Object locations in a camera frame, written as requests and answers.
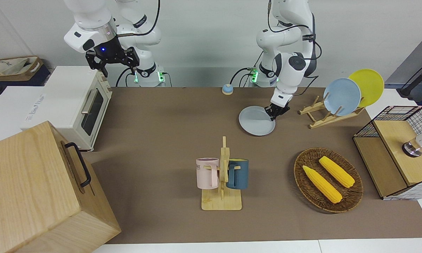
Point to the brown table mat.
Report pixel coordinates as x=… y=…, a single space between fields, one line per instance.
x=154 y=140

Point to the gray plate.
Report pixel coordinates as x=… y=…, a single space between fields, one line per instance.
x=255 y=123

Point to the light wooden box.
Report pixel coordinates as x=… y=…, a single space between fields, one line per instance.
x=31 y=196

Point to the blue call bell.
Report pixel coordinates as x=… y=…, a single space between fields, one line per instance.
x=227 y=89

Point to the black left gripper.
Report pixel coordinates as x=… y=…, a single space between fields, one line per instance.
x=280 y=108

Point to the wooden plate rack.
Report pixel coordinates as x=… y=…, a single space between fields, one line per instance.
x=323 y=121

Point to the light blue plate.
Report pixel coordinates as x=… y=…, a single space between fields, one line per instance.
x=343 y=96

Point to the yellow plate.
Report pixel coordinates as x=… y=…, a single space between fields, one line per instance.
x=371 y=86

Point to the wooden mug holder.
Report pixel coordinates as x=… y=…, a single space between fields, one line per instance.
x=221 y=202

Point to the dark blue mug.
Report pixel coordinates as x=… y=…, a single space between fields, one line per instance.
x=240 y=174

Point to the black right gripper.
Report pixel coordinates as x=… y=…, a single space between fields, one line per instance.
x=109 y=52

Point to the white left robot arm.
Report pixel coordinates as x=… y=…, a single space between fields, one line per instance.
x=277 y=38

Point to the brown wicker basket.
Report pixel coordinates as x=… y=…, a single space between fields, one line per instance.
x=351 y=198

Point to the white toaster oven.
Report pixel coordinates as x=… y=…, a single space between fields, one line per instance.
x=63 y=102

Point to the pink mug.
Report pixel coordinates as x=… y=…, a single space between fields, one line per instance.
x=205 y=174

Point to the black stand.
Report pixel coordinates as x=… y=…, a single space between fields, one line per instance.
x=413 y=86

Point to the brown basket with cloth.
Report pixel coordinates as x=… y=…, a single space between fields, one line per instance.
x=14 y=68

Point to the yellow corn cob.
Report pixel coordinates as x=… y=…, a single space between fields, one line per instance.
x=321 y=184
x=337 y=172

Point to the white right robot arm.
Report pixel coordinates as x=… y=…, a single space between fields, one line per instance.
x=91 y=21

